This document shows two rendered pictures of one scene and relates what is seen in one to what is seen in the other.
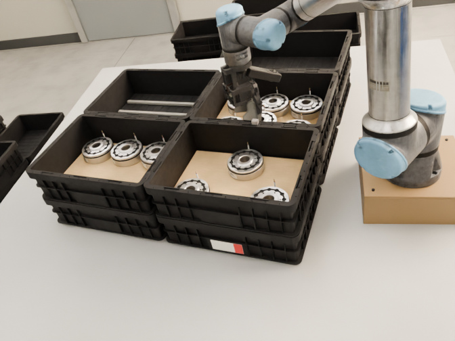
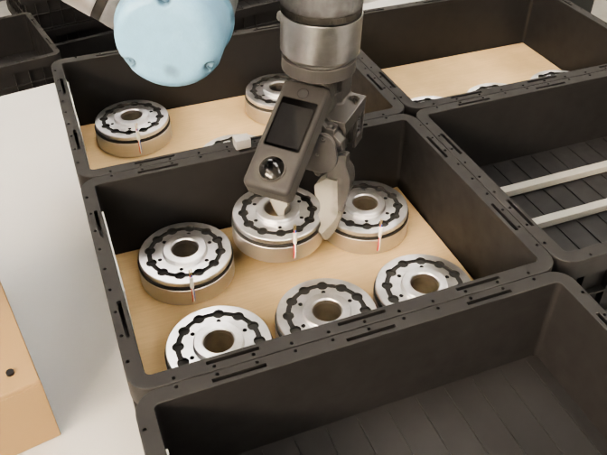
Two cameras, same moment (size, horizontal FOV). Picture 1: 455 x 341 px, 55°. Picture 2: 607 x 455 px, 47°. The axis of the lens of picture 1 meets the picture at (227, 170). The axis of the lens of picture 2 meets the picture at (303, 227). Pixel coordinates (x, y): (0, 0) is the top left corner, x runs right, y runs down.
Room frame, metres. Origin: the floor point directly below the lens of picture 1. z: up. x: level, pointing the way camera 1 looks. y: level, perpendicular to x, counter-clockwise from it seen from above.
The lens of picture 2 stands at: (1.52, -0.58, 1.38)
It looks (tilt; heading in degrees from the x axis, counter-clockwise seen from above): 40 degrees down; 130
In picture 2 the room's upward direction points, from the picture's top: straight up
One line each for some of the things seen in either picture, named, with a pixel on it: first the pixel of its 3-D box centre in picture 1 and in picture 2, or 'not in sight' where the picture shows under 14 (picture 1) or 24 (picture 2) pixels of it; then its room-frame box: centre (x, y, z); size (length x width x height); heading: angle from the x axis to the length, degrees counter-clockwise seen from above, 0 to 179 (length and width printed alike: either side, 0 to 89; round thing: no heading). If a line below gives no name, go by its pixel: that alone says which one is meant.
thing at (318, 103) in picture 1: (306, 103); (219, 345); (1.17, -0.29, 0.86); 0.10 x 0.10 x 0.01
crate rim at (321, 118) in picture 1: (265, 98); (303, 229); (1.17, -0.16, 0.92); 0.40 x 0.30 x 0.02; 61
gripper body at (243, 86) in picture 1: (240, 81); (319, 106); (1.13, -0.09, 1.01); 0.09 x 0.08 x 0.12; 107
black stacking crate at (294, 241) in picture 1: (242, 201); not in sight; (0.90, -0.02, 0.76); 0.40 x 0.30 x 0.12; 61
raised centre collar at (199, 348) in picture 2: (306, 102); (219, 342); (1.17, -0.29, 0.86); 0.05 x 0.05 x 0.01
